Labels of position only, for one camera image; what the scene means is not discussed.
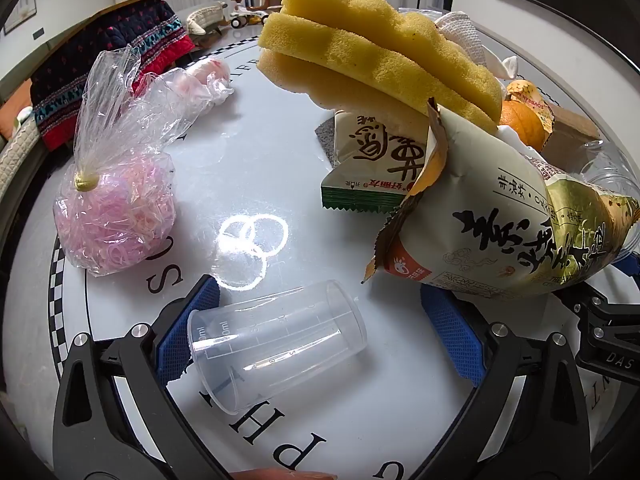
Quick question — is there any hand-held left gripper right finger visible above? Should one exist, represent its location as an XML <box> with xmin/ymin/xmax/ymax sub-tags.
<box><xmin>395</xmin><ymin>287</ymin><xmax>593</xmax><ymax>480</ymax></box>

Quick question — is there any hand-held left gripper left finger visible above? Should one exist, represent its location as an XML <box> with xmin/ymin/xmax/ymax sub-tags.
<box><xmin>52</xmin><ymin>274</ymin><xmax>236</xmax><ymax>480</ymax></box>

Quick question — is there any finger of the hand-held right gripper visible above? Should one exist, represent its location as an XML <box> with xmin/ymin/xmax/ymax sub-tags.
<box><xmin>552</xmin><ymin>280</ymin><xmax>640</xmax><ymax>376</ymax></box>

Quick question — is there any clear plastic measuring cup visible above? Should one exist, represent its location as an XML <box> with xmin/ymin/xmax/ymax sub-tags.
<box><xmin>187</xmin><ymin>280</ymin><xmax>368</xmax><ymax>415</ymax></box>

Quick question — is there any gold and white snack bag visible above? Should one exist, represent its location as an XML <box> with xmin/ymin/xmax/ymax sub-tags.
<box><xmin>362</xmin><ymin>97</ymin><xmax>640</xmax><ymax>301</ymax></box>

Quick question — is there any dark grey felt cloth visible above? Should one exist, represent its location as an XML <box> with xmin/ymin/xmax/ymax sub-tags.
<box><xmin>314</xmin><ymin>115</ymin><xmax>341</xmax><ymax>166</ymax></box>

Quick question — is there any white mesh cloth bag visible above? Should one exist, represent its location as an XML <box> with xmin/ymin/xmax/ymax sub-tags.
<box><xmin>435</xmin><ymin>10</ymin><xmax>518</xmax><ymax>78</ymax></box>

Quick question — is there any person's left hand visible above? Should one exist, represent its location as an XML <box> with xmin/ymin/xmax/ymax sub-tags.
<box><xmin>232</xmin><ymin>472</ymin><xmax>337</xmax><ymax>480</ymax></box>

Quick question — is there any bag of pink rubber bands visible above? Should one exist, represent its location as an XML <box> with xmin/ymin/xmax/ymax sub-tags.
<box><xmin>54</xmin><ymin>45</ymin><xmax>176</xmax><ymax>277</ymax></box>

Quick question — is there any clear plastic bottle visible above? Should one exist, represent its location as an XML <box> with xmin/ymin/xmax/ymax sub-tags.
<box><xmin>582</xmin><ymin>140</ymin><xmax>640</xmax><ymax>196</ymax></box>

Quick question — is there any white and green snack packet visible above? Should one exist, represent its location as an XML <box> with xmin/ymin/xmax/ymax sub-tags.
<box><xmin>320</xmin><ymin>110</ymin><xmax>436</xmax><ymax>216</ymax></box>

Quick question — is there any brown cardboard piece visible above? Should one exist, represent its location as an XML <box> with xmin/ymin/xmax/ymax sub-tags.
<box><xmin>542</xmin><ymin>105</ymin><xmax>601</xmax><ymax>158</ymax></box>

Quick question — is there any orange tangerine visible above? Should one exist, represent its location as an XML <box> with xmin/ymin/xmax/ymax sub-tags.
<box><xmin>497</xmin><ymin>100</ymin><xmax>546</xmax><ymax>151</ymax></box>

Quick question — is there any white quilted armrest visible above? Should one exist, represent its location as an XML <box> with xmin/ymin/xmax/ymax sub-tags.
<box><xmin>0</xmin><ymin>120</ymin><xmax>41</xmax><ymax>196</ymax></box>

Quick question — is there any yellow printed wrapper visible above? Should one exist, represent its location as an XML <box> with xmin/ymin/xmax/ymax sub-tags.
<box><xmin>505</xmin><ymin>79</ymin><xmax>558</xmax><ymax>136</ymax></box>

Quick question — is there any dark patterned blanket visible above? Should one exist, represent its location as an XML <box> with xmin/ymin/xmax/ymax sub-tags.
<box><xmin>30</xmin><ymin>0</ymin><xmax>196</xmax><ymax>151</ymax></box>

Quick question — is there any orange cushion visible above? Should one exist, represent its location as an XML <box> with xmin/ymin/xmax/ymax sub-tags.
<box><xmin>0</xmin><ymin>80</ymin><xmax>33</xmax><ymax>141</ymax></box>

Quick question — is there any white quilted seat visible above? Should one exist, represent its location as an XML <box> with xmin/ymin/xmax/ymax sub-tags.
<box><xmin>186</xmin><ymin>2</ymin><xmax>228</xmax><ymax>36</ymax></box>

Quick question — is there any white toy car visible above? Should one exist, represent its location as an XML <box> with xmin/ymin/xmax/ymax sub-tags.
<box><xmin>230</xmin><ymin>0</ymin><xmax>283</xmax><ymax>28</ymax></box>

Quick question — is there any yellow wavy sponge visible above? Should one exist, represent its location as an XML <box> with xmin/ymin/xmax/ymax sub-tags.
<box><xmin>257</xmin><ymin>0</ymin><xmax>506</xmax><ymax>133</ymax></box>

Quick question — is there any framed wall picture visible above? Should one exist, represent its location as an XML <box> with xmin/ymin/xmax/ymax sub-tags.
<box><xmin>2</xmin><ymin>0</ymin><xmax>38</xmax><ymax>36</ymax></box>

